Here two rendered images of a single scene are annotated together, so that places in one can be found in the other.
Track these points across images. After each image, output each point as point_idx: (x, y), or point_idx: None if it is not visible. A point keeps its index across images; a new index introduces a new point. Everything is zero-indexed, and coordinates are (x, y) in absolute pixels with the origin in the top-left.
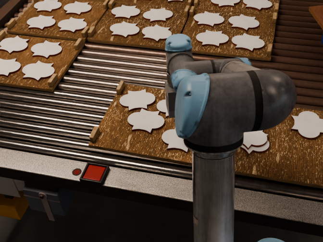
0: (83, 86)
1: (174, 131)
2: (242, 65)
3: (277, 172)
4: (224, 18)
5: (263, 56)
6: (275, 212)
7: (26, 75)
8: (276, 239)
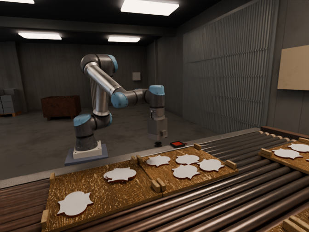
0: (255, 163)
1: (165, 160)
2: (110, 78)
3: (93, 170)
4: None
5: None
6: (89, 162)
7: (281, 149)
8: (83, 117)
